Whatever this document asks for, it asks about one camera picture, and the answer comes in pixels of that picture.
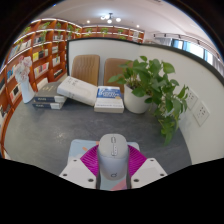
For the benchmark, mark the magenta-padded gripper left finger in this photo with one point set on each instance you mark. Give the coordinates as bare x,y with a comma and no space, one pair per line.
78,171

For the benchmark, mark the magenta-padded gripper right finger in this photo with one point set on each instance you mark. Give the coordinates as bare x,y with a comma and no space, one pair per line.
148,171

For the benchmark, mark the light grey computer mouse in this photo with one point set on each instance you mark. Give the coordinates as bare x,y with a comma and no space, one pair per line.
113,155

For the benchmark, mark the pastel sun print mouse pad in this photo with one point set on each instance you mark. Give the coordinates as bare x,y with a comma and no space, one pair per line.
80,146

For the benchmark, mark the white book with blue cover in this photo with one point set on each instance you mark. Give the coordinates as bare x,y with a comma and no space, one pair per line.
108,98

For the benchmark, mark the thick white book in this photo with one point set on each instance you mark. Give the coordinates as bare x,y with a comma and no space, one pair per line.
76,89

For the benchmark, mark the green plant in white pot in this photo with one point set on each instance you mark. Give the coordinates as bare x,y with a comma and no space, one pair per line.
146,80

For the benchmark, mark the tan upholstered chair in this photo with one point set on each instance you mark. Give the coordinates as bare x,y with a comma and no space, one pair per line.
85,68
115,71

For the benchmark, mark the white vase with pink flowers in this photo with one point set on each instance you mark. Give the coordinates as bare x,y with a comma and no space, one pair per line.
25,80

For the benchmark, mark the orange wooden bookshelf unit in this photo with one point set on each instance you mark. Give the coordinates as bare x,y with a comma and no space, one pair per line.
40,56

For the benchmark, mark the window with grey curtains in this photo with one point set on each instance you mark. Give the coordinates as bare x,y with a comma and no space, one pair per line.
196,48

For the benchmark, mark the recessed ceiling spotlights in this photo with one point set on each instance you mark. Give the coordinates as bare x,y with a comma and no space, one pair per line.
87,22

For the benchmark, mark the multi-bulb ceiling lamp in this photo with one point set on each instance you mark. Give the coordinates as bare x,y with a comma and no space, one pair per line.
110,18

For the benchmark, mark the white wall socket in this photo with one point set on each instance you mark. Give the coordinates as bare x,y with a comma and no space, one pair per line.
191,99
201,113

